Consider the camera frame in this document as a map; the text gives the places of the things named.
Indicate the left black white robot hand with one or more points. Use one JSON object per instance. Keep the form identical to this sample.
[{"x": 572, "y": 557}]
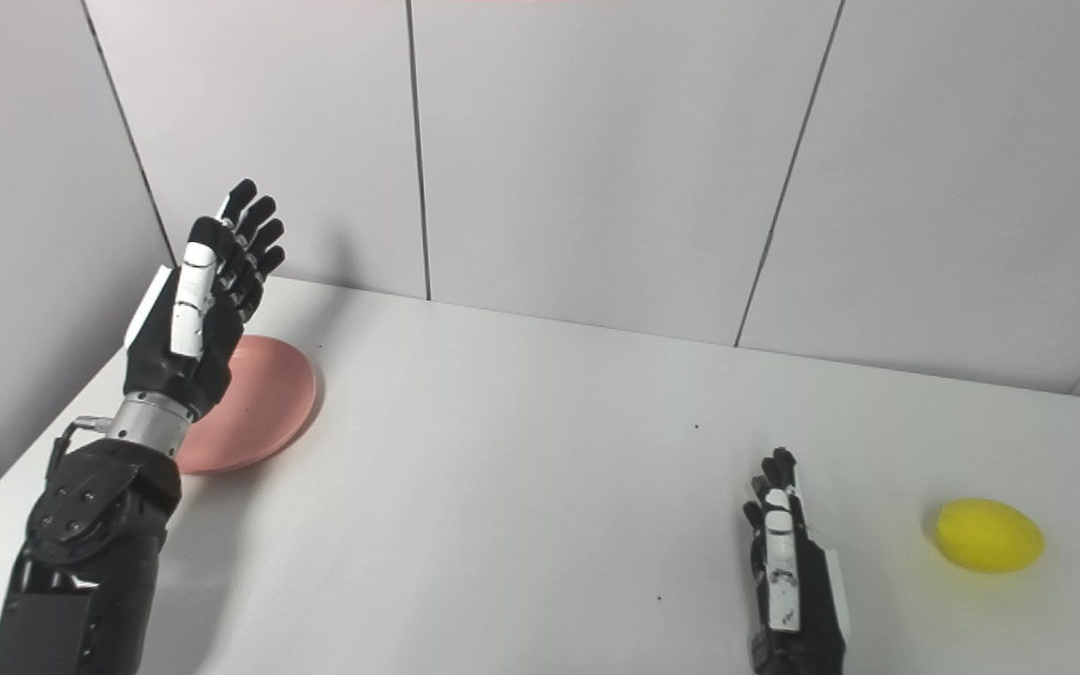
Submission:
[{"x": 207, "y": 347}]

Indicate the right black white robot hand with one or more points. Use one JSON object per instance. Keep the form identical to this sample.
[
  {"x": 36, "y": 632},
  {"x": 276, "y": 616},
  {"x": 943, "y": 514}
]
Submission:
[{"x": 817, "y": 609}]

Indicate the pink plastic plate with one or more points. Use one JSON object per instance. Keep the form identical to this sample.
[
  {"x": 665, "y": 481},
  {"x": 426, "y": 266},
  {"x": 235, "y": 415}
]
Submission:
[{"x": 268, "y": 403}]

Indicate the yellow lemon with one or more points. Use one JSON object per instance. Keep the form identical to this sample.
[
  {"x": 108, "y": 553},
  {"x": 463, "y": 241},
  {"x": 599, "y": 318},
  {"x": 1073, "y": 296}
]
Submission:
[{"x": 990, "y": 536}]

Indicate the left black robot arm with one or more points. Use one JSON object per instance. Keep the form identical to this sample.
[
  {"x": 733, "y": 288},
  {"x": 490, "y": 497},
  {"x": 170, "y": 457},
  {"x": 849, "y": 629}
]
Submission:
[{"x": 90, "y": 562}]

